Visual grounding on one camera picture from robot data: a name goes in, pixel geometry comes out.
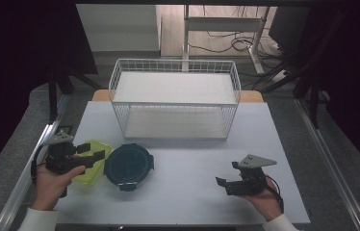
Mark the white cabinet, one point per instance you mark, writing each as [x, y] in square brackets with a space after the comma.
[117, 29]

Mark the square container with green lid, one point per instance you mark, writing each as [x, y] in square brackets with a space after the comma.
[99, 148]

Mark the round container with dark lid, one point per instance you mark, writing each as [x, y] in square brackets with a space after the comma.
[128, 165]

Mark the black curtain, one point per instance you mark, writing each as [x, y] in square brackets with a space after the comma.
[357, 80]
[14, 64]

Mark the wooden table under white board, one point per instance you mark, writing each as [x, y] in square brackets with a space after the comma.
[100, 95]

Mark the person's right hand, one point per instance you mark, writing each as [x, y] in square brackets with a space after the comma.
[268, 202]

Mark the black metal stand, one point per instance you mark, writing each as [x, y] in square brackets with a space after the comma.
[313, 109]
[53, 102]

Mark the person's left hand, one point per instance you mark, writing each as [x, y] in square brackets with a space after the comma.
[49, 187]

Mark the aluminium rail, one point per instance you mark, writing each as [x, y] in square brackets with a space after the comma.
[329, 160]
[37, 150]

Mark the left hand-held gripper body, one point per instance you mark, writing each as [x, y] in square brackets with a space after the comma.
[60, 157]

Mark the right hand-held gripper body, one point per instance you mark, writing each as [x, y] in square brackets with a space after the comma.
[248, 184]

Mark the white metal table frame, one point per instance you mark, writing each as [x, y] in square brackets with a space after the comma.
[223, 24]

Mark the white power strip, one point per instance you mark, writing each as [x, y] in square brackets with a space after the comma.
[279, 76]

